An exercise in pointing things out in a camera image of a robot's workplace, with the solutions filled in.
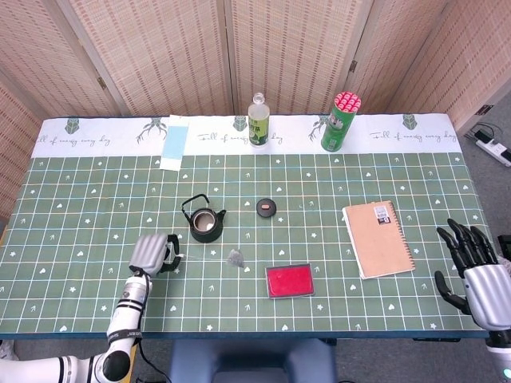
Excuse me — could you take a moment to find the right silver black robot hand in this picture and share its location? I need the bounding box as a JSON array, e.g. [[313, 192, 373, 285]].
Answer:
[[434, 218, 511, 332]]

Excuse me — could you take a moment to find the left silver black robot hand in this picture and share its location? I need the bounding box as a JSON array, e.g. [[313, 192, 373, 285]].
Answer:
[[128, 233, 185, 277]]

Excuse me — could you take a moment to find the tea bag with string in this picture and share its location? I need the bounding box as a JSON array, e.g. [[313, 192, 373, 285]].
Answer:
[[177, 247, 246, 269]]

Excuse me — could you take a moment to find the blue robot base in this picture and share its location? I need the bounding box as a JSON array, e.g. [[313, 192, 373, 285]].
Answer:
[[166, 338, 339, 383]]

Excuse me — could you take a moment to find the black iron teapot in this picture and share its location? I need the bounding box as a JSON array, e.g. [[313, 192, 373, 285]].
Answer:
[[180, 193, 228, 243]]

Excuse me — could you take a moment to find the black teapot lid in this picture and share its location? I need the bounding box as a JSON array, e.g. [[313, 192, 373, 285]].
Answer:
[[256, 198, 277, 218]]

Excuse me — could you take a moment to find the green grid tablecloth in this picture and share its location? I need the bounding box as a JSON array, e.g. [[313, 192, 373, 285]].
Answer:
[[0, 113, 505, 341]]

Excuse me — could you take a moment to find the blue white paper card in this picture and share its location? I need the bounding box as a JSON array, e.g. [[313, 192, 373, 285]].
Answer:
[[159, 114, 190, 172]]

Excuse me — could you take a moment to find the kraft spiral notebook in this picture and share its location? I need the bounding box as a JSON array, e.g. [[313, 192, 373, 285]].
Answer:
[[342, 200, 417, 280]]

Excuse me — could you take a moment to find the red ink pad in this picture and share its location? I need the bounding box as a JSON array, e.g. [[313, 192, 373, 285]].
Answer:
[[264, 263, 316, 300]]

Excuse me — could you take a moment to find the white power strip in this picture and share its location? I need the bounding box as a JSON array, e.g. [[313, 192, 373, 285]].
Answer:
[[474, 137, 511, 167]]

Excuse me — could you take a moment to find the glass bottle green label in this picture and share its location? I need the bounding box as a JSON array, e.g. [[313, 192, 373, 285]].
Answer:
[[248, 93, 271, 149]]

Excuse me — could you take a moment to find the woven folding screen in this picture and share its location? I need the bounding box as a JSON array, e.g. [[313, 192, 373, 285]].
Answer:
[[0, 0, 511, 219]]

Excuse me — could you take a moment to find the green chips can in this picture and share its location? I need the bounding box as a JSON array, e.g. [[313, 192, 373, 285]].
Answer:
[[321, 91, 362, 153]]

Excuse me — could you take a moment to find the black power cable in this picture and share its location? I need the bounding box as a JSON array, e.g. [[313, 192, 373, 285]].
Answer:
[[462, 122, 505, 145]]

